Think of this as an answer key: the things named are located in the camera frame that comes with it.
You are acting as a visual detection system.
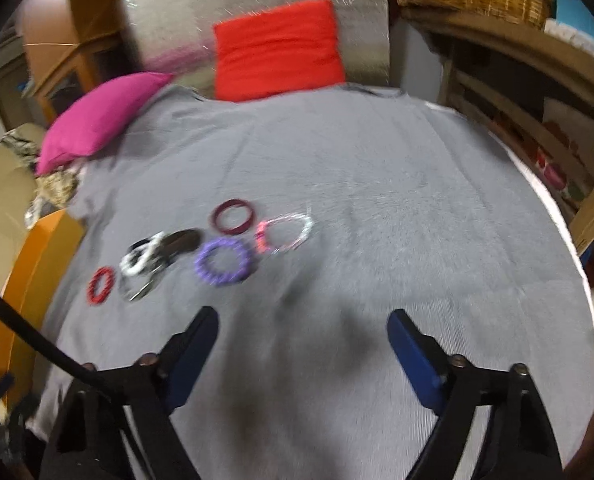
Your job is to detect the beige leather sofa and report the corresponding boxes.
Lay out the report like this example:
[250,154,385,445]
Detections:
[0,143,36,292]

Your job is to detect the patterned cloth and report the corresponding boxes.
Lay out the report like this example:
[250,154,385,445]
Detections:
[0,122,85,230]

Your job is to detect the grey bed blanket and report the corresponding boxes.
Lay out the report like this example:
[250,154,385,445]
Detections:
[43,87,594,479]

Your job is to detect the silver foil headboard panel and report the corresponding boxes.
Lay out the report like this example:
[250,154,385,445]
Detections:
[118,0,390,96]

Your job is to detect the pink pillow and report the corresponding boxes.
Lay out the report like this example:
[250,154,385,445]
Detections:
[35,72,174,176]

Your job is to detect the dark brown oval case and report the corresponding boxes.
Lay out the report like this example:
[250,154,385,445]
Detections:
[160,229,202,258]

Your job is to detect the wooden shelf unit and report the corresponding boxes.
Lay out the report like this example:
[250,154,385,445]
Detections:
[401,8,594,252]

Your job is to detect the wooden cabinet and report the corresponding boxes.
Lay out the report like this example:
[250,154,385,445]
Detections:
[19,0,120,122]

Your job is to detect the red pillow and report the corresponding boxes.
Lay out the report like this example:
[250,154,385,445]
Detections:
[213,0,346,102]

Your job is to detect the pink white bead bracelet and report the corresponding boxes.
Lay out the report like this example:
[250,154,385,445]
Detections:
[254,212,314,255]

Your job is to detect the orange cardboard box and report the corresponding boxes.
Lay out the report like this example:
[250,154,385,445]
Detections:
[0,209,85,410]

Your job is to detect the red bead bracelet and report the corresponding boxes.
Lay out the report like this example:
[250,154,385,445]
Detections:
[86,265,118,307]

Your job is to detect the grey metal bangle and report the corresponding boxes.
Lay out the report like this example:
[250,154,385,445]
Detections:
[119,263,167,302]

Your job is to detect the dark maroon bangle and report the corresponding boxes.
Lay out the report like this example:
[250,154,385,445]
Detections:
[210,198,256,236]

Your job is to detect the purple bead bracelet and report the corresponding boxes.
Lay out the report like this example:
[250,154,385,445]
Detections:
[194,237,254,287]

